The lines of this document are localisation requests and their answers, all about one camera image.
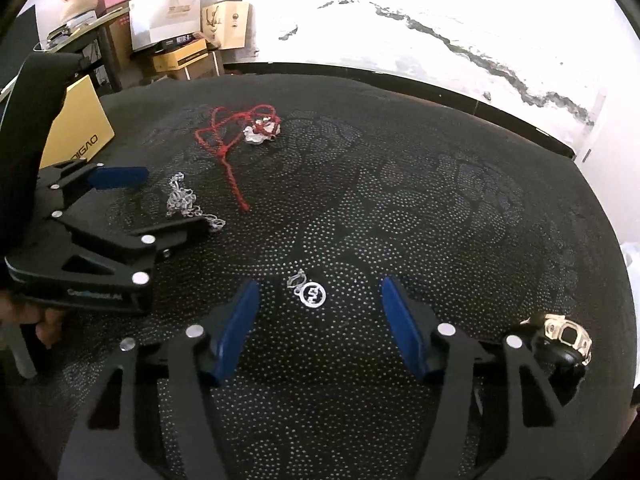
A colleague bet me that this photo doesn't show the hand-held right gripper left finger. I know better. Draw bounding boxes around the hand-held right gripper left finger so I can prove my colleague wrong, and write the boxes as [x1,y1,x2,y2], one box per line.
[57,279,262,480]

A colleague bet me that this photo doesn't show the brown paper bag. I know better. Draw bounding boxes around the brown paper bag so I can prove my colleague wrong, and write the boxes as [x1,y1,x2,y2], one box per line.
[60,0,107,22]

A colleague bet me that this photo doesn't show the silver round pendant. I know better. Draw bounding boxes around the silver round pendant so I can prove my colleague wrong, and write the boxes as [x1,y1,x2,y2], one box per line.
[287,270,327,309]

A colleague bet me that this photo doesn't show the brown cardboard box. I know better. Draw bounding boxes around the brown cardboard box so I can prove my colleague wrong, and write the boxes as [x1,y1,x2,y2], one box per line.
[107,14,134,87]

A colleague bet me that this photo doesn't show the yellow and black carton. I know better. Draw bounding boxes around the yellow and black carton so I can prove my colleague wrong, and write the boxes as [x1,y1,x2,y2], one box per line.
[152,37,209,74]

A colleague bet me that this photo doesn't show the white paper bag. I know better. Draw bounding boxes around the white paper bag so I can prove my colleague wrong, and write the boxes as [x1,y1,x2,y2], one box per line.
[128,0,202,52]

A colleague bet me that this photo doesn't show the red string bracelet white charms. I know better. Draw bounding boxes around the red string bracelet white charms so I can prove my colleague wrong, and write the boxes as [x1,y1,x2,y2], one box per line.
[194,104,282,211]

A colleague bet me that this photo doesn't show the black dotted cloth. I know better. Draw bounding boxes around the black dotted cloth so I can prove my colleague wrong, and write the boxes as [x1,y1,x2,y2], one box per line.
[0,73,637,480]

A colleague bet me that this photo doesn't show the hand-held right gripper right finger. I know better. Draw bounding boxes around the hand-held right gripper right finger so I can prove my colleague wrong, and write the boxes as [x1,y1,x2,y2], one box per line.
[381,276,617,480]

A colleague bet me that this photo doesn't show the kraft paper bag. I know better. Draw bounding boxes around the kraft paper bag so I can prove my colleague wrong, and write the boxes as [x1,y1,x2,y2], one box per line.
[200,0,251,51]

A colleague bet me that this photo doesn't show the yellow box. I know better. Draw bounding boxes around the yellow box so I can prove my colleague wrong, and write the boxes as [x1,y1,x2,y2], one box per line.
[39,74,116,170]

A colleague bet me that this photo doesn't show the person's left hand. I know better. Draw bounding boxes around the person's left hand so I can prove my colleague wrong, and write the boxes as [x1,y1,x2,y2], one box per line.
[0,290,67,350]

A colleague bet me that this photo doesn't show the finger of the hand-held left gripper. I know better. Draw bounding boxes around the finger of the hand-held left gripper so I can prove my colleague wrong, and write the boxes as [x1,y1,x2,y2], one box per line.
[36,161,150,218]
[30,210,210,287]

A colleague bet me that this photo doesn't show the black and silver wristwatch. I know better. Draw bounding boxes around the black and silver wristwatch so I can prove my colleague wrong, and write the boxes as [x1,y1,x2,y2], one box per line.
[520,312,594,369]

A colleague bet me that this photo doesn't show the silver chain necklace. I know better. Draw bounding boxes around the silver chain necklace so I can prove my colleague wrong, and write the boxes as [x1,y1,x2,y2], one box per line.
[165,172,227,233]

